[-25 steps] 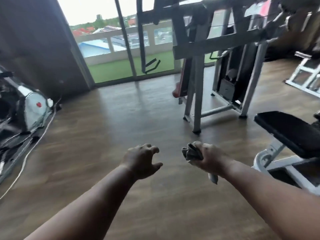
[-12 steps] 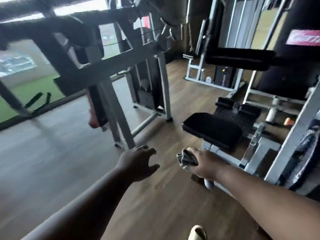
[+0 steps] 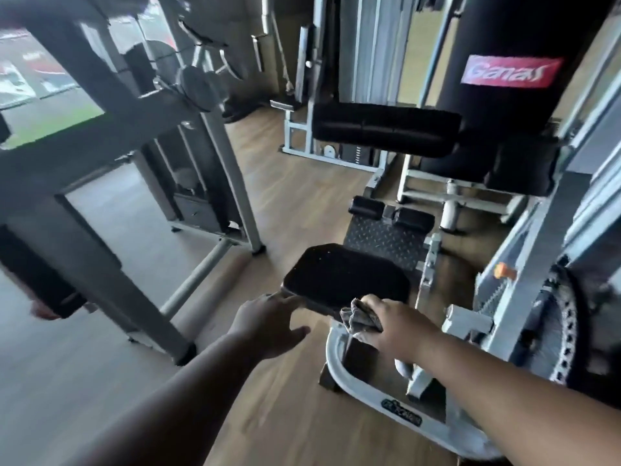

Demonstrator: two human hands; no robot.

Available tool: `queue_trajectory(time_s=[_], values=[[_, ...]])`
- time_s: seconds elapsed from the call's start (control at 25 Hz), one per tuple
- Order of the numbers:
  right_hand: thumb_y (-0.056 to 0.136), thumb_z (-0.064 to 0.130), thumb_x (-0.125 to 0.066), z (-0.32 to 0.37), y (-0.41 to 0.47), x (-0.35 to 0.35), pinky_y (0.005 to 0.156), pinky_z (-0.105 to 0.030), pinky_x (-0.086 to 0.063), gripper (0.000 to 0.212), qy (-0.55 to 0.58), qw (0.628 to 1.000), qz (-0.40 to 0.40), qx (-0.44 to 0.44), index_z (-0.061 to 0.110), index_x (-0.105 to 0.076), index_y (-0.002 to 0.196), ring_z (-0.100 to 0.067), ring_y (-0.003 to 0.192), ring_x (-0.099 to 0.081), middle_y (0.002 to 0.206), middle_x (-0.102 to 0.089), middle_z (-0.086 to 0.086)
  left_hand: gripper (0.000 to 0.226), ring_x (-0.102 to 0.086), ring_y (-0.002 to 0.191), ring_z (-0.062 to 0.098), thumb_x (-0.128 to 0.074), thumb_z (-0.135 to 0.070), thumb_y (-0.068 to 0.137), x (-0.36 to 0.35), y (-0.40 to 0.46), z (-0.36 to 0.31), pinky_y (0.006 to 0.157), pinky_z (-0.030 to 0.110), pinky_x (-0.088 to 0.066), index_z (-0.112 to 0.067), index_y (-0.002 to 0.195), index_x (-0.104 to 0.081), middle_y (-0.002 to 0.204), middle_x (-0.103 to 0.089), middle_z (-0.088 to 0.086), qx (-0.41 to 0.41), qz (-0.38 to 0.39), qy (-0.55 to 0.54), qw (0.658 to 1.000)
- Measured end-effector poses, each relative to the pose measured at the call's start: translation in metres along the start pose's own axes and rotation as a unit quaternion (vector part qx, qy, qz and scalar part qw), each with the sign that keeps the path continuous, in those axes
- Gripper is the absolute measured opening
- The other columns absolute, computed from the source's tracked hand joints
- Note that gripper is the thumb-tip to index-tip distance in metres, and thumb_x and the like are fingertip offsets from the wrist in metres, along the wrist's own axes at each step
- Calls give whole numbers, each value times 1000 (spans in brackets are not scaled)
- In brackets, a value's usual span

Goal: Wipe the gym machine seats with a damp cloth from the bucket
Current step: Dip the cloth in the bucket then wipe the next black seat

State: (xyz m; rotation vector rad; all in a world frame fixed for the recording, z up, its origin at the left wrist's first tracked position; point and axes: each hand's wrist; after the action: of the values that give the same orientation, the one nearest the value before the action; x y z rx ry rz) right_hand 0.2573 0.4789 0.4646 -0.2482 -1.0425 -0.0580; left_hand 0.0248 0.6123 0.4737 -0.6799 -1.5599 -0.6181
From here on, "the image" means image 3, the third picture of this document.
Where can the person's right hand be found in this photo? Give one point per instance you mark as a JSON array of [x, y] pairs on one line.
[[395, 329]]

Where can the person's left hand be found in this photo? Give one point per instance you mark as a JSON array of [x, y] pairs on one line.
[[264, 325]]

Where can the person's right fingers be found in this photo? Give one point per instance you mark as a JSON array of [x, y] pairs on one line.
[[372, 310]]

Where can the person's left thumb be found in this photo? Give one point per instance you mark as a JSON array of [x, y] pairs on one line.
[[297, 336]]

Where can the grey cleaning cloth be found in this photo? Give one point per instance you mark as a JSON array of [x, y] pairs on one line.
[[358, 321]]

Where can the person's left forearm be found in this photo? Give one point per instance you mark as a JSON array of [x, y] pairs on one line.
[[194, 407]]

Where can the person's right forearm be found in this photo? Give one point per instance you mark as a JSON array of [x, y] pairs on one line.
[[524, 407]]

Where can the black padded machine seat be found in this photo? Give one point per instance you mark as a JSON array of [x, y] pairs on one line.
[[345, 279]]

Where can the black diamond-plate footplate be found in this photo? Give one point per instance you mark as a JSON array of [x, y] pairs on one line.
[[388, 240]]

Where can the black foam roller pad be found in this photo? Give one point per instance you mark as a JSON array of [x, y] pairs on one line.
[[367, 206], [413, 220]]

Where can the orange adjustment knob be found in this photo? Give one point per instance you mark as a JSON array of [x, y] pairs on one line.
[[502, 272]]

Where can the black weight stack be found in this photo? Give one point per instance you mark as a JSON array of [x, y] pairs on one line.
[[201, 208]]

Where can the black padded bench cushion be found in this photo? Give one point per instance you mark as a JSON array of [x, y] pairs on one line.
[[385, 127]]

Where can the perforated round adjustment plate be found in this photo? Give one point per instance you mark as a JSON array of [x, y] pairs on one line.
[[565, 325]]

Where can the round grey weight plate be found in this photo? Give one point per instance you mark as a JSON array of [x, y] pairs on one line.
[[199, 87]]

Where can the black punching bag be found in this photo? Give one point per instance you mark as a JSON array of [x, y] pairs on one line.
[[504, 67]]

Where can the grey exercise machine frame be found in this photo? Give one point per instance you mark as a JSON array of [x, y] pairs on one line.
[[436, 354]]

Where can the white bench frame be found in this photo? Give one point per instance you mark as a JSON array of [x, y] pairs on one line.
[[456, 194]]

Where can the large grey weight machine frame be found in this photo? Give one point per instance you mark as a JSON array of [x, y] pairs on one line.
[[111, 155]]

